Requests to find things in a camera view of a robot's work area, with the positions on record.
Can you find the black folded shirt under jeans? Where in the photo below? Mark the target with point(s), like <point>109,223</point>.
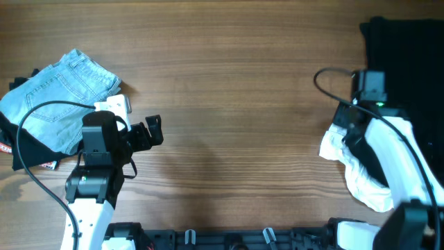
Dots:
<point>27,152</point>

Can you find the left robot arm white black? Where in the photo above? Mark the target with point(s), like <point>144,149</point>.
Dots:
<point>92,188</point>

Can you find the black polo shirt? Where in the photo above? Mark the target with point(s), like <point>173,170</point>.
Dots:
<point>410,53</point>

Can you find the white crumpled shirt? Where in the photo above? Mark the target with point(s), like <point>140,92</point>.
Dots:
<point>399,167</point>

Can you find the light blue folded jeans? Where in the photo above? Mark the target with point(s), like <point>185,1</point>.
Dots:
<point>75,79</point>

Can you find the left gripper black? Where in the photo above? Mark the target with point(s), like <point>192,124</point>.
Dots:
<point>139,130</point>

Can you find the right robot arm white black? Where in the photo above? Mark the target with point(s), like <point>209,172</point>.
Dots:
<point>412,224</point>

